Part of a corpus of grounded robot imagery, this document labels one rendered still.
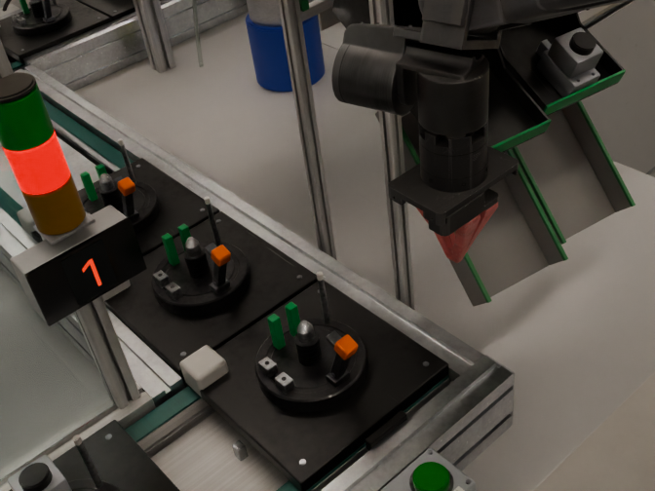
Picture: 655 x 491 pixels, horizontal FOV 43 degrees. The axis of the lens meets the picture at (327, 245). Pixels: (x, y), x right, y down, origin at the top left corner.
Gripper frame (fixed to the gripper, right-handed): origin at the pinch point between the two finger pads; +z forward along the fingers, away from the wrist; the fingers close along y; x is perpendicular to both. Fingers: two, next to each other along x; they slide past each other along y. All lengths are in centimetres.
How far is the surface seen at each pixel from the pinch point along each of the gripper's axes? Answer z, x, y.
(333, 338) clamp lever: 17.2, -13.4, 5.5
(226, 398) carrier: 26.9, -23.0, 15.9
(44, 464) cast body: 14.5, -19.5, 38.0
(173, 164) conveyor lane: 29, -75, -9
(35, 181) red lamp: -8.6, -29.3, 26.0
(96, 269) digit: 3.6, -28.4, 23.7
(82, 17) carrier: 29, -147, -30
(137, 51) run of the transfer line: 38, -137, -37
